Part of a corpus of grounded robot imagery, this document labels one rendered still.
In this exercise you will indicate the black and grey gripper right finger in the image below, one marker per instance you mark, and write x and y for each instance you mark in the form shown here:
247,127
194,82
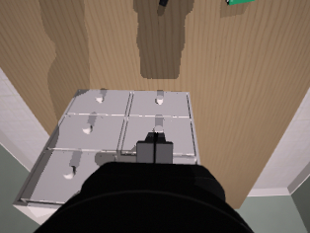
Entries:
163,149

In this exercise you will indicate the small grey chest of drawers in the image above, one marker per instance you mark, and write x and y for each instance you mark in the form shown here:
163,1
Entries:
40,212

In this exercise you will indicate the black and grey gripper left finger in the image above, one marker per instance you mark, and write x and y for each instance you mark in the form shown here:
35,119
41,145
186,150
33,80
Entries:
145,150

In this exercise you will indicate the black aa battery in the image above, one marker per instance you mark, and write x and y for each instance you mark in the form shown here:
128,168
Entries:
163,2

